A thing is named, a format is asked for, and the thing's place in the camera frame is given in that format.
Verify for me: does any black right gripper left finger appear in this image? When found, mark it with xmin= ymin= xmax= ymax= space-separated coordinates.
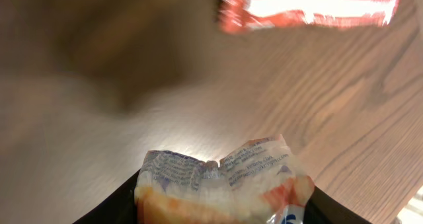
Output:
xmin=74 ymin=171 xmax=139 ymax=224

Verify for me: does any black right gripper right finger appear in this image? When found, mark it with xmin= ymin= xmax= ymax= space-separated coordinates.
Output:
xmin=303 ymin=186 xmax=370 ymax=224

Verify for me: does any orange Kleenex tissue packet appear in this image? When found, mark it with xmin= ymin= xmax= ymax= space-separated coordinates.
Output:
xmin=134 ymin=135 xmax=315 ymax=224

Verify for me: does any red Top snack packet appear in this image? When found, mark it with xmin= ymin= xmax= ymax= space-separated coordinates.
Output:
xmin=219 ymin=0 xmax=400 ymax=34

